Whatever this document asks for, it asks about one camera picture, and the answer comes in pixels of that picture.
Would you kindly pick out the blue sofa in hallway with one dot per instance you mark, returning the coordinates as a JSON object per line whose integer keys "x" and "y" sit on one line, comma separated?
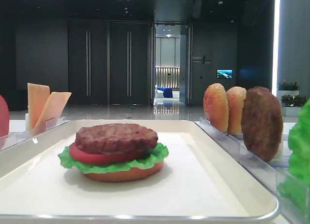
{"x": 167, "y": 92}

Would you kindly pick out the red tomato slice on bun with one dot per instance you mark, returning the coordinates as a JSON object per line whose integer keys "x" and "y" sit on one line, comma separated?
{"x": 88, "y": 158}

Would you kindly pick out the brown meat patty rear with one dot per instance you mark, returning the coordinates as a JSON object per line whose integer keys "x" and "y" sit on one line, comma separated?
{"x": 262, "y": 123}

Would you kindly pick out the brown meat patty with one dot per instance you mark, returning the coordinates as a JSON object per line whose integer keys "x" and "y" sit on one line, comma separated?
{"x": 262, "y": 123}
{"x": 116, "y": 138}

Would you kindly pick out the sesame bun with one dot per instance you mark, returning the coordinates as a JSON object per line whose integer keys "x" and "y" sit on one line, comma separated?
{"x": 216, "y": 107}
{"x": 235, "y": 97}

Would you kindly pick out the dark right double door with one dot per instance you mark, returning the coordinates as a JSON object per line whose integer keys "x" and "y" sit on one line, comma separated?
{"x": 129, "y": 63}

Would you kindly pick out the green lettuce leaf on bun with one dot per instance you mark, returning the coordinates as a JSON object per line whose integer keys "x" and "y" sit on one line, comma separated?
{"x": 153, "y": 156}

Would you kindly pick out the clear dispenser rail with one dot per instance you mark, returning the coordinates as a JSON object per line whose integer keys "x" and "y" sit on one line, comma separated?
{"x": 22, "y": 132}
{"x": 270, "y": 174}

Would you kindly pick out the bottom bun slice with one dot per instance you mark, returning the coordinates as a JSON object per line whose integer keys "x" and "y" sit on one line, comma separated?
{"x": 125, "y": 176}

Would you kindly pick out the small wall screen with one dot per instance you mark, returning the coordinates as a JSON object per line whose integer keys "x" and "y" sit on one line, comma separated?
{"x": 224, "y": 74}

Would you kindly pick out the dark left double door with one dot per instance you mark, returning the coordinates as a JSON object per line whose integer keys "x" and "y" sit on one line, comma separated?
{"x": 88, "y": 55}

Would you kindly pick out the sesame bun top far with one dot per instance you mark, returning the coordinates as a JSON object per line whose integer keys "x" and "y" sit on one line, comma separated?
{"x": 216, "y": 107}

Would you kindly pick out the sesame bun top near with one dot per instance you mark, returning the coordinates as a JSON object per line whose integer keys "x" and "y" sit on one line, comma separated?
{"x": 235, "y": 97}

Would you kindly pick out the green lettuce in holder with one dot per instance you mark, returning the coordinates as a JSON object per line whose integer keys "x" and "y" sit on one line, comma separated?
{"x": 298, "y": 161}

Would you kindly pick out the brown meat patty front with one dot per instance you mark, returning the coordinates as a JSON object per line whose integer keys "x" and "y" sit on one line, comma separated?
{"x": 116, "y": 138}

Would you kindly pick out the lower white flower planter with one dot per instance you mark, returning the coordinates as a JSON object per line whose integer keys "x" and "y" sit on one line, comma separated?
{"x": 291, "y": 105}

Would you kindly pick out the white flower planter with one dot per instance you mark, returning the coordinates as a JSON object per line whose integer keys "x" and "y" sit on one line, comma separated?
{"x": 291, "y": 105}
{"x": 285, "y": 88}

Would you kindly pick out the dark double door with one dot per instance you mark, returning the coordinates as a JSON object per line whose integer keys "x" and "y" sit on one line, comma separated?
{"x": 129, "y": 63}
{"x": 88, "y": 55}

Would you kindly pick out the clear right dispenser rail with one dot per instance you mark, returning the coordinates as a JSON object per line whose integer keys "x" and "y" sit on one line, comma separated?
{"x": 270, "y": 174}

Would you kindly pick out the red tomato slice in holder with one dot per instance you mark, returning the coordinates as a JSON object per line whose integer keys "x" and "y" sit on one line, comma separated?
{"x": 4, "y": 117}

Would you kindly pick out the clear left dispenser rail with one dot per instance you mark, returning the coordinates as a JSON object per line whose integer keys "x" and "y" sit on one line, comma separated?
{"x": 22, "y": 132}

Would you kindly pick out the white serving tray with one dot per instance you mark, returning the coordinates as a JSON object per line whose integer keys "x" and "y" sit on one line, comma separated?
{"x": 200, "y": 183}

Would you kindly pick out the upper white flower planter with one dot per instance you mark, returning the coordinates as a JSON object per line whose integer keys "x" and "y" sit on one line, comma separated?
{"x": 285, "y": 88}

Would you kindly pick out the orange cheese slice leaning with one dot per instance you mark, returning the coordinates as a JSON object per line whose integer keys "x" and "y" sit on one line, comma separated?
{"x": 53, "y": 107}

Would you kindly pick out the orange cheese slice upright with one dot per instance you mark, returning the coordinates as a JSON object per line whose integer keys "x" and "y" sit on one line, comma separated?
{"x": 37, "y": 98}

